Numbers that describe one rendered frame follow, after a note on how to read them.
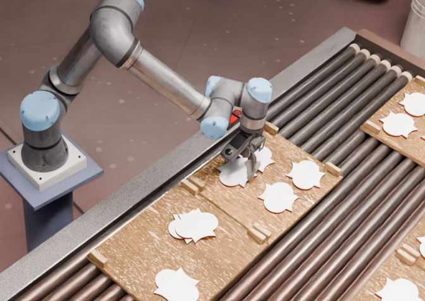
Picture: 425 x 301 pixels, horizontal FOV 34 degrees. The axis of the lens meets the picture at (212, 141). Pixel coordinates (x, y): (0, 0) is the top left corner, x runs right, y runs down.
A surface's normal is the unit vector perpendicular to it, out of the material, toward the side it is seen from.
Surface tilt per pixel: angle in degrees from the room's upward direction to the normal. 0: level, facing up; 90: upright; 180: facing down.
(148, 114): 0
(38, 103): 10
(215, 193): 0
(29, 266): 0
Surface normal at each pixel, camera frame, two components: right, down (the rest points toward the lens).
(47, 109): 0.04, -0.60
